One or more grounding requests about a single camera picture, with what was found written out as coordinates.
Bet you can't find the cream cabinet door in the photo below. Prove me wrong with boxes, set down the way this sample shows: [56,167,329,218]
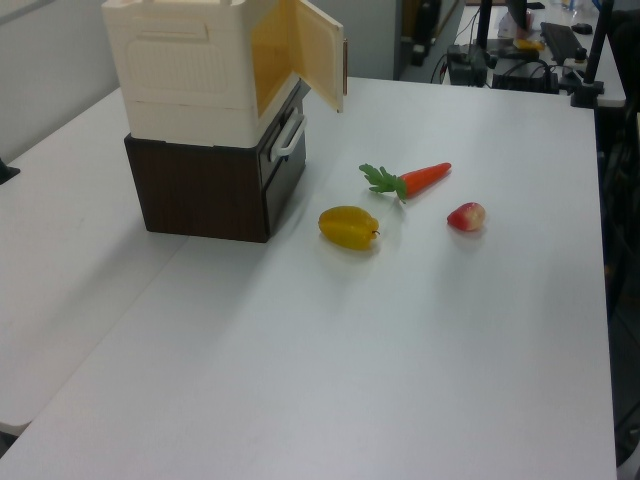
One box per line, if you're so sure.
[291,0,346,115]

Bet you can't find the dark brown wooden drawer cabinet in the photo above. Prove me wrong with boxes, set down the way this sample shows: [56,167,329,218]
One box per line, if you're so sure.
[123,77,312,245]

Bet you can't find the cream plastic cabinet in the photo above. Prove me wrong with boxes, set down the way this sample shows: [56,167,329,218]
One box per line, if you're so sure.
[101,0,301,149]

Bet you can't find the yellow toy starfruit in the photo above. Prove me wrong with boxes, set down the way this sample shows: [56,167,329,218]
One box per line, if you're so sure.
[318,205,382,252]

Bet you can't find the orange toy carrot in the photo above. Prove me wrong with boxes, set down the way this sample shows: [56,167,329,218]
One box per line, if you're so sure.
[358,161,453,205]

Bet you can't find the red toy wax apple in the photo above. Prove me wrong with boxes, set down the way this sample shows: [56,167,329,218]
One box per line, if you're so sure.
[446,201,488,233]

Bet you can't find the black electronic box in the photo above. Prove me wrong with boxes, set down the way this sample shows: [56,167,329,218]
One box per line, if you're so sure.
[446,43,490,87]

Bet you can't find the black flat device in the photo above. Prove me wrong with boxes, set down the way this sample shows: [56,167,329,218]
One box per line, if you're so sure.
[491,58,560,94]

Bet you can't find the black thin stand pole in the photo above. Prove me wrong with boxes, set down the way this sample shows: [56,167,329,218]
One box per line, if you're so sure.
[473,0,497,52]

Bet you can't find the black keyboard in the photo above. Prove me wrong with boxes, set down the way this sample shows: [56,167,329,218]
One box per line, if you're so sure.
[539,21,587,65]

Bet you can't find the black pole with table clamp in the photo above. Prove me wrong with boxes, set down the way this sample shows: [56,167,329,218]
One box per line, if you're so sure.
[570,0,617,108]

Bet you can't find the white drawer handle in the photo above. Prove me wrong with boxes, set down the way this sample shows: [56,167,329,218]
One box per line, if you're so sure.
[268,112,308,163]

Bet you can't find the black camera mount foot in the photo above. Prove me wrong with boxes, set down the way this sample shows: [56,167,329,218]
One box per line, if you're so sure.
[0,156,22,187]

